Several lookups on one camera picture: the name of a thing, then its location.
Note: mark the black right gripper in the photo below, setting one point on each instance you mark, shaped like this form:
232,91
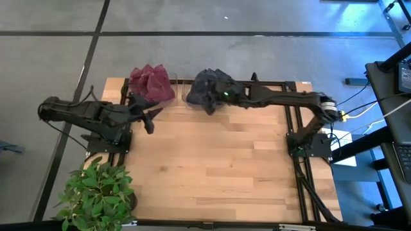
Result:
231,91

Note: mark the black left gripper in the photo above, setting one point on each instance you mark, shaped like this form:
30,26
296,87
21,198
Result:
133,115

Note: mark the pink knit hat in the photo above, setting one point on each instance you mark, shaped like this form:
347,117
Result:
160,90
139,81

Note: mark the large dark blue hat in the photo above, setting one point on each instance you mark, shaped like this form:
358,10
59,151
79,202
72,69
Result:
199,91

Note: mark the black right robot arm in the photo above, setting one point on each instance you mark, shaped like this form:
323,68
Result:
289,97

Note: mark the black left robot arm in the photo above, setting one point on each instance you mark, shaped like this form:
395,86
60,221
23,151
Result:
80,112

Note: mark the green leafy potted plant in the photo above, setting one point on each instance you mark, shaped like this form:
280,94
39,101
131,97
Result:
96,195

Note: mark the yellow plug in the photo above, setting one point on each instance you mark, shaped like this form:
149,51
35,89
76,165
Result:
344,116

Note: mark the blue floor bar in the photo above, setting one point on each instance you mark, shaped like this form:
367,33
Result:
356,81

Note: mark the white paper sheet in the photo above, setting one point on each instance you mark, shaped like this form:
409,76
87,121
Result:
348,158

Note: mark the black crossbar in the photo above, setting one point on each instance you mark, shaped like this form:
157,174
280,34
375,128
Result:
363,142

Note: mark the dark grey side cart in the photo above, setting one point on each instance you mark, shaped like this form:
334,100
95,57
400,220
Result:
382,86

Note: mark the black pole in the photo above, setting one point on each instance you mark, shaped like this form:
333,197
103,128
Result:
395,57

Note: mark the small monitor screen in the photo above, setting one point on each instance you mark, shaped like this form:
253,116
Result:
405,77

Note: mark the laptop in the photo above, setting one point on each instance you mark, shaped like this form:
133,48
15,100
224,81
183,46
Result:
404,160

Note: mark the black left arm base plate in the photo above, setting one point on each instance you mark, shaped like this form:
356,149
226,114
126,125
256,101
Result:
112,146

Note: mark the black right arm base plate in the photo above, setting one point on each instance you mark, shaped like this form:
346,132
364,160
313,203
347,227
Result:
316,146

